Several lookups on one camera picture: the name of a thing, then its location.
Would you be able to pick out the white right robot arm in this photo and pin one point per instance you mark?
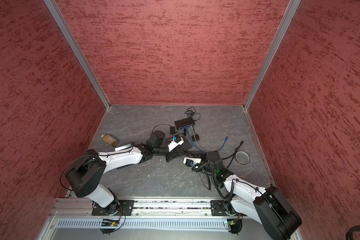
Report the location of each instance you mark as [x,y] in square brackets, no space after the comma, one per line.
[268,206]

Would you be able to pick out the brown tape roll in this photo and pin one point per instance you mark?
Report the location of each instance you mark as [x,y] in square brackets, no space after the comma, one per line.
[242,158]

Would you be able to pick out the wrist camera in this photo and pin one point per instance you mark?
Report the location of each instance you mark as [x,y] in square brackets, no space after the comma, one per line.
[190,162]
[176,141]

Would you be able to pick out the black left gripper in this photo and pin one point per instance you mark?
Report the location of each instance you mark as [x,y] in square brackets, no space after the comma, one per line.
[172,154]

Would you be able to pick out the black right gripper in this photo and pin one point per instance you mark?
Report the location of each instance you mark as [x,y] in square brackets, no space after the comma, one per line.
[202,155]

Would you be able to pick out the black calculator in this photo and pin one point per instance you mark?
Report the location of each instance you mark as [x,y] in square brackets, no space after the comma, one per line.
[122,147]

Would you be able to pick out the aluminium left corner post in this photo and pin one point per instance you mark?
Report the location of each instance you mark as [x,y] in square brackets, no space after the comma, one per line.
[67,33]

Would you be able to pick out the glass jar with brown contents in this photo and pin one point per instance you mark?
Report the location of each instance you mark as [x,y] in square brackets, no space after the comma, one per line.
[110,140]

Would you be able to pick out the aluminium right corner post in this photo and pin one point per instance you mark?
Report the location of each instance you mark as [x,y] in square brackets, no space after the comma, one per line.
[278,37]

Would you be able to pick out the black network switch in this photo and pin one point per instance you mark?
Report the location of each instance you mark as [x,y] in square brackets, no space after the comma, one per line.
[179,124]
[185,146]

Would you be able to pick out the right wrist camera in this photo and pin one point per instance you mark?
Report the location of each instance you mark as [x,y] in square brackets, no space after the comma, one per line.
[190,162]

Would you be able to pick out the black power adapter with cable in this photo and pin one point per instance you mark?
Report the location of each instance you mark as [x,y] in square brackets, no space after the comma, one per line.
[195,116]

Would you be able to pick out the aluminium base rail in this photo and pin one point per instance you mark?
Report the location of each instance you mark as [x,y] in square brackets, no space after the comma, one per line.
[151,208]

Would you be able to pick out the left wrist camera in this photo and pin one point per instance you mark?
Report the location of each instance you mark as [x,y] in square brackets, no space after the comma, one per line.
[176,141]

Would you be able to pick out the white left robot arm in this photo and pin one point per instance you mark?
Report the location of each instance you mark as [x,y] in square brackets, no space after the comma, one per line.
[85,173]

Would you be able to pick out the aluminium corner post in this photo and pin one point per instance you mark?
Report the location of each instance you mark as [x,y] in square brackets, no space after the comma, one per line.
[278,37]
[67,33]

